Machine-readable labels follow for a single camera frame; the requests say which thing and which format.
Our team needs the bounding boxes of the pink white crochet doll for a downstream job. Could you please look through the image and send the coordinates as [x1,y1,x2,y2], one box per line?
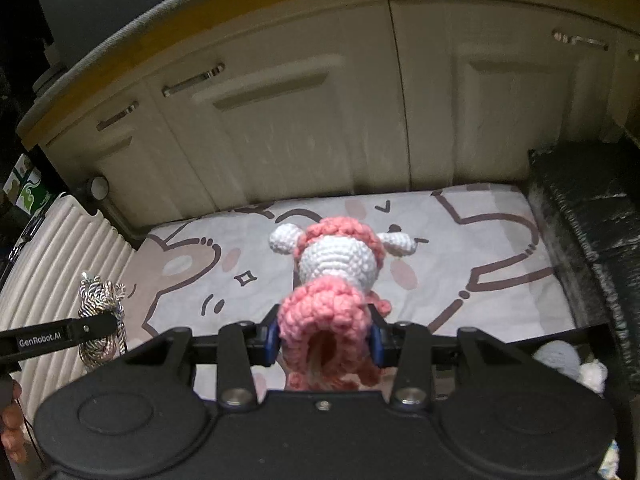
[269,217,418,391]

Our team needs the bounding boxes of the green white box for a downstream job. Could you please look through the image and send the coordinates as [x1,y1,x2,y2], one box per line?
[3,154,52,217]

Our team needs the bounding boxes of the cartoon bear bed sheet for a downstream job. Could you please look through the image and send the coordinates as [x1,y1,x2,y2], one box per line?
[122,183,574,347]

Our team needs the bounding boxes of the white yarn pom-pom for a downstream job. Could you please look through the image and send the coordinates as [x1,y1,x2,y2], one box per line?
[578,360,608,396]

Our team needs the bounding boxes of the cream cabinet front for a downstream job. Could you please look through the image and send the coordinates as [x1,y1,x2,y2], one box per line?
[17,0,639,235]

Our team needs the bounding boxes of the grey crochet mouse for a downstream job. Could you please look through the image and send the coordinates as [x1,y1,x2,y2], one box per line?
[533,340,582,380]

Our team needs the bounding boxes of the suitcase wheel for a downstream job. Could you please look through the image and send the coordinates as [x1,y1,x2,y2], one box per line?
[88,176,110,202]

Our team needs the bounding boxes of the black gift box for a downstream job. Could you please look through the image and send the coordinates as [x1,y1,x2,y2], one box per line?
[512,324,634,408]

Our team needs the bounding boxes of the cream ribbed suitcase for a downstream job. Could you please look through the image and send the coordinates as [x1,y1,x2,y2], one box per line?
[1,195,134,420]

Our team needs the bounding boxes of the blue floral silk pouch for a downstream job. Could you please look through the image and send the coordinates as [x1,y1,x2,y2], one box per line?
[598,441,620,480]

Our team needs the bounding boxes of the person's left hand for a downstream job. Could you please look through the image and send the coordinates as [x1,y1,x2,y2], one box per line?
[1,379,27,464]

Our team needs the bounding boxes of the grey twisted rope bundle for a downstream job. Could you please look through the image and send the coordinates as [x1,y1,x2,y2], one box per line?
[77,270,129,373]

